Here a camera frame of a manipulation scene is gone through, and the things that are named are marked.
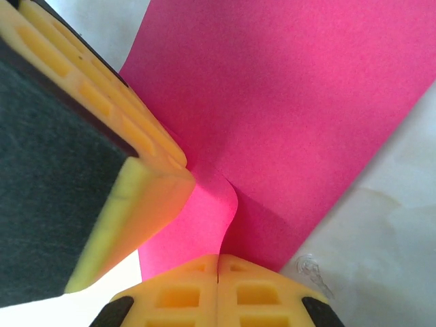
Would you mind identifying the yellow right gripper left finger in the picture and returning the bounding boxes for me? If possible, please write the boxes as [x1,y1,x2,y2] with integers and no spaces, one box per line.
[90,254,219,327]

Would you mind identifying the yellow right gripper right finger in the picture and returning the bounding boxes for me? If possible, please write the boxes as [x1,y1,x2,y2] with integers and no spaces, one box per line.
[217,255,348,327]

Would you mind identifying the pink paper sheet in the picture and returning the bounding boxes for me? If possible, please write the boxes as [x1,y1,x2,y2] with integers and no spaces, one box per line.
[117,0,436,283]

